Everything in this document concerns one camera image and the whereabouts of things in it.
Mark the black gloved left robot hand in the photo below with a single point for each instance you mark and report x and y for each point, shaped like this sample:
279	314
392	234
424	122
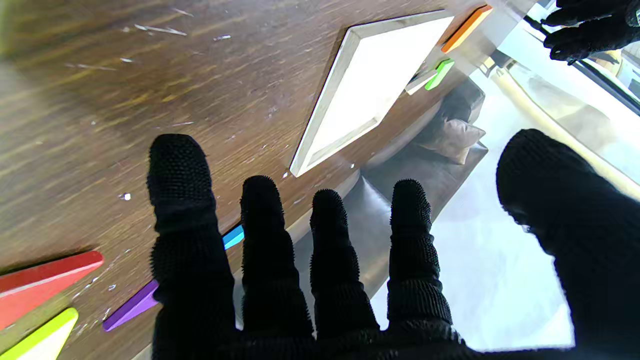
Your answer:
595	30

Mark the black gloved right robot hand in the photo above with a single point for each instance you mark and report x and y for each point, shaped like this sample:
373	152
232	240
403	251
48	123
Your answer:
270	280

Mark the orange parallelogram piece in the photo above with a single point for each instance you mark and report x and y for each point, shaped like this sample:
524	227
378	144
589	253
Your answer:
466	29

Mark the purple triangle piece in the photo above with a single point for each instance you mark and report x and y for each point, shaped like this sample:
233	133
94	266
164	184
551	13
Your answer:
132	306

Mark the small beige triangle piece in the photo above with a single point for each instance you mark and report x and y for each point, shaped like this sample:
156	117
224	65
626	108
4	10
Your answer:
419	84

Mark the square wooden tangram tray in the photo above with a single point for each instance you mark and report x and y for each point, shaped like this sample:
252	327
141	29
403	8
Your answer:
370	85

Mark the large red triangle piece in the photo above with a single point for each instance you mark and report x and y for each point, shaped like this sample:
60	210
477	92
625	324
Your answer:
35	287

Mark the large yellow triangle piece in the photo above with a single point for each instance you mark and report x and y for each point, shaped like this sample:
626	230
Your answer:
42	340

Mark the green square piece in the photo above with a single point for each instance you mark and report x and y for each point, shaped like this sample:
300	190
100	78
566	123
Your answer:
440	74

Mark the small blue triangle piece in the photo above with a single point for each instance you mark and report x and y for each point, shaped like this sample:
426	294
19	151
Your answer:
233	237

